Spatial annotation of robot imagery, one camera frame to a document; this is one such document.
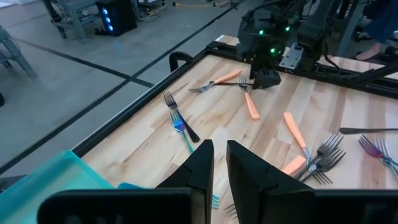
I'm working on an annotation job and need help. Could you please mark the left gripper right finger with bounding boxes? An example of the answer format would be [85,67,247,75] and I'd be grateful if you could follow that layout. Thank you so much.
[226,139,398,224]

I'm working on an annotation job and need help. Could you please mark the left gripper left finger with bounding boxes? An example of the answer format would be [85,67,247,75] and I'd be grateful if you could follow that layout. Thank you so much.
[37,139,215,224]

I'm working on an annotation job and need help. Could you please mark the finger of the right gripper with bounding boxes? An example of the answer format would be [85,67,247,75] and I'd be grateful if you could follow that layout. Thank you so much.
[253,68,282,90]
[249,57,261,90]

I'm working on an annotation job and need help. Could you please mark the iridescent blue fork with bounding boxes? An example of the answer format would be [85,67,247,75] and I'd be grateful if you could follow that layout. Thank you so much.
[169,109,195,154]

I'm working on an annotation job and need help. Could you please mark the black metal fork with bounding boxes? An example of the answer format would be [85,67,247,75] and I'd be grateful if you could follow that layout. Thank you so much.
[162,91,201,144]
[338,126,398,135]

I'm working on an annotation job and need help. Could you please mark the iridescent purple fork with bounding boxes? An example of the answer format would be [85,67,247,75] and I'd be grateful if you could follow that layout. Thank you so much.
[358,134,398,167]

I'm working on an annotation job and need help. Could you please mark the grey table leg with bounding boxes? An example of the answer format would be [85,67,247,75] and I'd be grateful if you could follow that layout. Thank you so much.
[335,0,368,57]

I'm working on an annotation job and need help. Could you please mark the person's foot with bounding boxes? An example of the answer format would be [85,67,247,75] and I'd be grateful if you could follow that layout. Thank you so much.
[355,42,384,62]

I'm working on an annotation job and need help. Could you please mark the scattered forks on table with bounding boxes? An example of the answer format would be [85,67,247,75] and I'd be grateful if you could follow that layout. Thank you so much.
[71,39,398,158]

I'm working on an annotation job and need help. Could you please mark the person's leg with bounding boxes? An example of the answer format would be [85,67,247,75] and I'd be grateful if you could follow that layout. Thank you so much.
[363,0,398,44]

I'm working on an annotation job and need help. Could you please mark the computer tower blue lights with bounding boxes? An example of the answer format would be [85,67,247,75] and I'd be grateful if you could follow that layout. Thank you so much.
[95,0,137,37]

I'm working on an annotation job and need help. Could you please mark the teal plastic bin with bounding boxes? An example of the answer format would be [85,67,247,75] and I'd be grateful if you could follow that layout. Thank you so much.
[0,149,116,224]

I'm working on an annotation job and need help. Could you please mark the grey metal stand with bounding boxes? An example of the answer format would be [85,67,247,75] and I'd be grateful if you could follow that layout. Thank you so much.
[42,0,100,40]

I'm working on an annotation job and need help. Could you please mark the grey metal chair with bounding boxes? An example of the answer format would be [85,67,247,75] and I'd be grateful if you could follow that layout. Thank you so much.
[0,24,38,78]

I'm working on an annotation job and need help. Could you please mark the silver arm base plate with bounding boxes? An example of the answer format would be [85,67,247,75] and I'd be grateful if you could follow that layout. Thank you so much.
[279,43,304,70]

